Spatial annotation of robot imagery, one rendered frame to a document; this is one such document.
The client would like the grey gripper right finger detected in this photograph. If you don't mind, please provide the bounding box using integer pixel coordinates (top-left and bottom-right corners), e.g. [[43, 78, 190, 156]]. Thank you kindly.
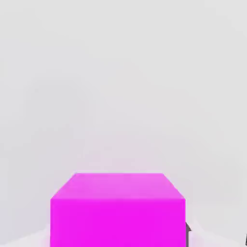
[[185, 221, 234, 247]]

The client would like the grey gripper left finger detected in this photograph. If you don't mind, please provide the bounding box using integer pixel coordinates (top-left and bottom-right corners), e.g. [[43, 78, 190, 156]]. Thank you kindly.
[[8, 228, 51, 247]]

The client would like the small magenta cube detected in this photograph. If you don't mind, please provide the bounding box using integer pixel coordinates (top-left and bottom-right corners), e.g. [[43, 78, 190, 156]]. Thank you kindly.
[[50, 172, 186, 247]]

